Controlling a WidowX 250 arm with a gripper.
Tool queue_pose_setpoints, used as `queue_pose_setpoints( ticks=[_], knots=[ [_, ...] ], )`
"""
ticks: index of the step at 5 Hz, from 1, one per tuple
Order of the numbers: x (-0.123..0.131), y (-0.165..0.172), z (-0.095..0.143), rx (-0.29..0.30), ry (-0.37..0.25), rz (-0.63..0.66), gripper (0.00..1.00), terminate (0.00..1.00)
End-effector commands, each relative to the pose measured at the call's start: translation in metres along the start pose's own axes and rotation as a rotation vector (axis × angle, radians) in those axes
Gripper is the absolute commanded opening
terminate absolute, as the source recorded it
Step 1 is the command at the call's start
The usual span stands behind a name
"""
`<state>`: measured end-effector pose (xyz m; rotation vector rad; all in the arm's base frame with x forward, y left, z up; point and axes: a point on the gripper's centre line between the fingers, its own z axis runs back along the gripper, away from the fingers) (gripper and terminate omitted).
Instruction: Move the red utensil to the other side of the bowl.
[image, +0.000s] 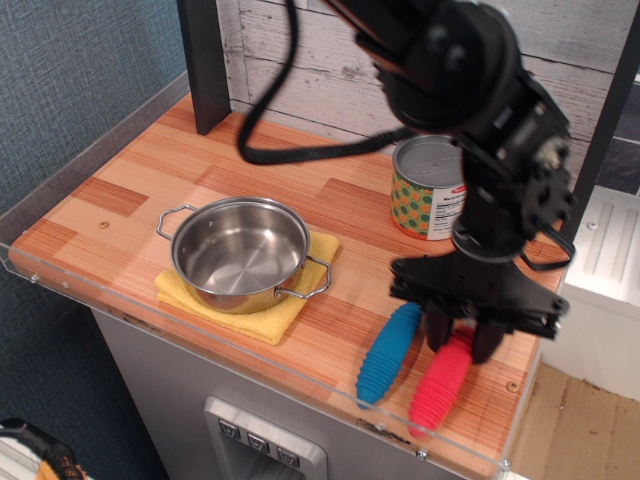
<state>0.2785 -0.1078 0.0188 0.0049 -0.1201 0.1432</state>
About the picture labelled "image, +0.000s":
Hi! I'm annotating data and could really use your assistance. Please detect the white plastic unit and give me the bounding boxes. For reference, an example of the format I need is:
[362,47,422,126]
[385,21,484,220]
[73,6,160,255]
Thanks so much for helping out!
[541,187,639,400]

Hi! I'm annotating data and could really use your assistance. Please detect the blue handled metal fork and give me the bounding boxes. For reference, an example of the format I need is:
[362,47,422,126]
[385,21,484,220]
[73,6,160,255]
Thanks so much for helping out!
[356,303,422,405]

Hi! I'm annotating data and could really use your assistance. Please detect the black braided cable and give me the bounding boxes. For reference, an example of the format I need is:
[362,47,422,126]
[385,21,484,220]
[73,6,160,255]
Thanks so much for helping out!
[237,0,416,166]

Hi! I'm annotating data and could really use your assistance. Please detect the yellow folded cloth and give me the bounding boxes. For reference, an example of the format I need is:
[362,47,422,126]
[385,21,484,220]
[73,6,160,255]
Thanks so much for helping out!
[154,231,340,345]

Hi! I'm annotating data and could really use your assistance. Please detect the red handled metal spoon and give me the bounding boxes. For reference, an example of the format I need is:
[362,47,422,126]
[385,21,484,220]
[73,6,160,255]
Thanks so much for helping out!
[409,326,475,438]

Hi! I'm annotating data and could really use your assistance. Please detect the clear acrylic table guard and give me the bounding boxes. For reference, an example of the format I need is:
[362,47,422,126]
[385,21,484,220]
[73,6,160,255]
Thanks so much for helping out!
[4,99,520,461]

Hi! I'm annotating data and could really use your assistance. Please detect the toy food can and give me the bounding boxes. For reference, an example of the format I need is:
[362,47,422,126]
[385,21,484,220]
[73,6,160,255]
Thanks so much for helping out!
[390,136,466,241]

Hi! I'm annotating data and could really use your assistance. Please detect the grey cabinet with dispenser panel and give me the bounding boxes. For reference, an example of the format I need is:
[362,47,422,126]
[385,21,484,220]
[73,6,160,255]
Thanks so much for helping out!
[95,305,509,479]

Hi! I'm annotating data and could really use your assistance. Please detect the stainless steel pot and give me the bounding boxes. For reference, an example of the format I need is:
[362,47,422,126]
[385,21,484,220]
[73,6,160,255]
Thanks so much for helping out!
[156,196,332,314]

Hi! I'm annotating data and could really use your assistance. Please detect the dark vertical post right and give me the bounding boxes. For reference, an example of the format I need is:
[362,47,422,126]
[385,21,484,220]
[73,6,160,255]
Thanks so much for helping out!
[556,0,640,247]

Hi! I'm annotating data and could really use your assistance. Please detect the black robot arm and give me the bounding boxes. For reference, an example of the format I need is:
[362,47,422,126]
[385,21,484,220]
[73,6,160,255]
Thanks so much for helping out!
[333,1,575,364]

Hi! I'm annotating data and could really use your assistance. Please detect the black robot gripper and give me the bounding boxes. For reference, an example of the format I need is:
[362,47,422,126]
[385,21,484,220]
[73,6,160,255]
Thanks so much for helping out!
[391,250,569,364]

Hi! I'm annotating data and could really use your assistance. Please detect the orange and black object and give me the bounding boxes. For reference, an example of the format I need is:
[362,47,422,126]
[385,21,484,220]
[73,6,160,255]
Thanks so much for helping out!
[1,418,90,480]

